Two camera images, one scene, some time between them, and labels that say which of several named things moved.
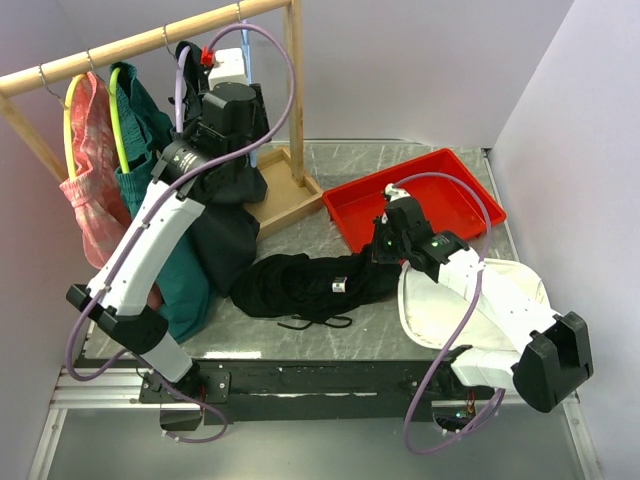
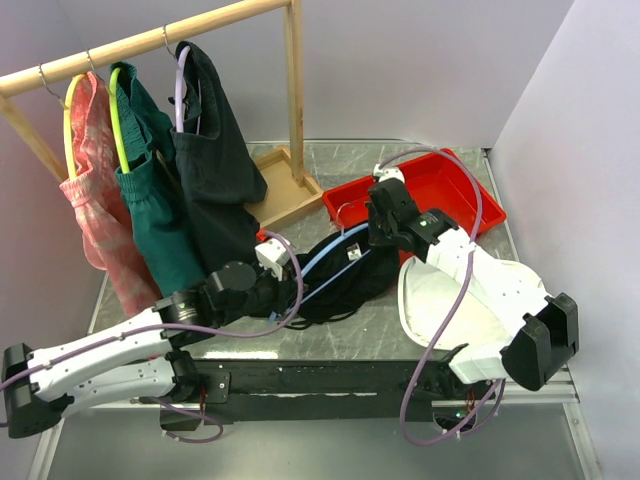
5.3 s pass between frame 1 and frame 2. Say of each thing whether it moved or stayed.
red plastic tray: stayed
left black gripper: moved
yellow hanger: stayed
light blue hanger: moved
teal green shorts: stayed
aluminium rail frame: stayed
